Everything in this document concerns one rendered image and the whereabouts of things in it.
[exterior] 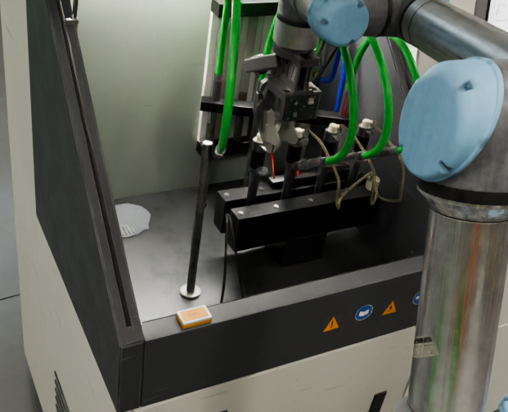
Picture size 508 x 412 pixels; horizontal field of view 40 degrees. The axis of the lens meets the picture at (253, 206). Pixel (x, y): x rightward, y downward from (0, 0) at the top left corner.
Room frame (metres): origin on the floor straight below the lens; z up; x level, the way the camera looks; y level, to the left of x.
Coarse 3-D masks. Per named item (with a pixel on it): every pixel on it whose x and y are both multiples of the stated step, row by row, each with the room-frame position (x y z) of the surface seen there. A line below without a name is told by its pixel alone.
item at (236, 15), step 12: (228, 0) 1.28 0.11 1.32; (240, 0) 1.06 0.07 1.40; (228, 12) 1.30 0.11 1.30; (240, 12) 1.04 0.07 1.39; (228, 60) 0.98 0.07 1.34; (216, 72) 1.31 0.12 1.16; (228, 72) 0.97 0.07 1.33; (228, 84) 0.96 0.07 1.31; (228, 96) 0.95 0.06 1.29; (228, 108) 0.94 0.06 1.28; (228, 120) 0.94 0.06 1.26; (228, 132) 0.95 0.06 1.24
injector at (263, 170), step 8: (256, 144) 1.14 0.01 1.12; (256, 152) 1.14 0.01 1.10; (264, 152) 1.14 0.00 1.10; (256, 160) 1.14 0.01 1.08; (264, 160) 1.15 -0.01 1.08; (256, 168) 1.14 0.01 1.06; (264, 168) 1.13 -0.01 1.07; (256, 176) 1.14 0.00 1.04; (256, 184) 1.14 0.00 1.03; (248, 192) 1.15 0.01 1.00; (256, 192) 1.15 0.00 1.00; (248, 200) 1.14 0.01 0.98
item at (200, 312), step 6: (180, 312) 0.83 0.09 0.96; (186, 312) 0.83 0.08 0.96; (192, 312) 0.83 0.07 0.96; (198, 312) 0.83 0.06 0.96; (204, 312) 0.84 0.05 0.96; (186, 318) 0.82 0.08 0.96; (192, 318) 0.82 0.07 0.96; (198, 318) 0.82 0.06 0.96; (192, 324) 0.81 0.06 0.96; (198, 324) 0.82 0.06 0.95
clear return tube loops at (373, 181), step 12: (372, 120) 1.29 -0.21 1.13; (312, 132) 1.21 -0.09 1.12; (360, 144) 1.22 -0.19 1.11; (372, 168) 1.17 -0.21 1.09; (360, 180) 1.23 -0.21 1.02; (372, 180) 1.25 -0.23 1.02; (336, 192) 1.12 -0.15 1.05; (372, 192) 1.16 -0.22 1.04; (336, 204) 1.12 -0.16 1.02; (372, 204) 1.17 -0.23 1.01
